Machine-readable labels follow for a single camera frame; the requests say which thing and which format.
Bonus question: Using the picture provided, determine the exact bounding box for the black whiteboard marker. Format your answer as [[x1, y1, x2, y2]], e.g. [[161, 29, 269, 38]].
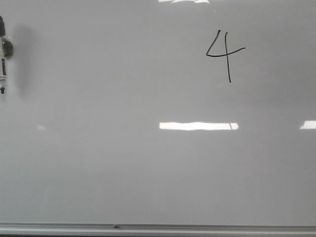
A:
[[0, 17, 14, 94]]

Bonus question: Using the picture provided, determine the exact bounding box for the white whiteboard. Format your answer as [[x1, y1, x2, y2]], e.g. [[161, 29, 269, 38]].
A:
[[0, 0, 316, 226]]

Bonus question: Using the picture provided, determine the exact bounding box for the aluminium whiteboard frame rail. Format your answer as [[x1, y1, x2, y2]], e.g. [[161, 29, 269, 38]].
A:
[[0, 223, 316, 237]]

